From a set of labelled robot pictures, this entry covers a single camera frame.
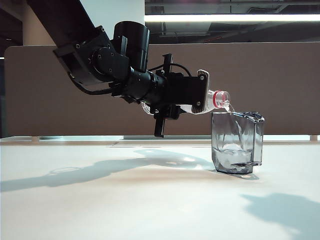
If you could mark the grey transparent plastic cup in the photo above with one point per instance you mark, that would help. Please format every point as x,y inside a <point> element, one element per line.
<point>232,145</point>

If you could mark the tan round column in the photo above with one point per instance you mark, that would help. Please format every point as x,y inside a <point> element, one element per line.
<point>32,32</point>

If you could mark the white ceiling light strip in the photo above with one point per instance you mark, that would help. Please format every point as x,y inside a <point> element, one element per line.
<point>225,18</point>

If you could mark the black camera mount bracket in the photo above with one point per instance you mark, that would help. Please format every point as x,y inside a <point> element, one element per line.
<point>167,62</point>

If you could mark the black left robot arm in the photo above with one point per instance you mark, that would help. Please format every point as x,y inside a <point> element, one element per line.
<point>100,62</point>

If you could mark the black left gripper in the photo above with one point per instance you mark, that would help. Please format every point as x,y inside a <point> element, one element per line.
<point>170,90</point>

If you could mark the white divider support clamp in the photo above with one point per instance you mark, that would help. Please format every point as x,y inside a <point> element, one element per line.
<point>314,138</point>
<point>36,139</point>

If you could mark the Nongfu Spring water bottle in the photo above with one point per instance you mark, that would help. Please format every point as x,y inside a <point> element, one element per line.
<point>218,100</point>

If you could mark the brown desk divider panel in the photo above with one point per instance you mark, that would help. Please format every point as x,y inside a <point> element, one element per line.
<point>250,82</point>

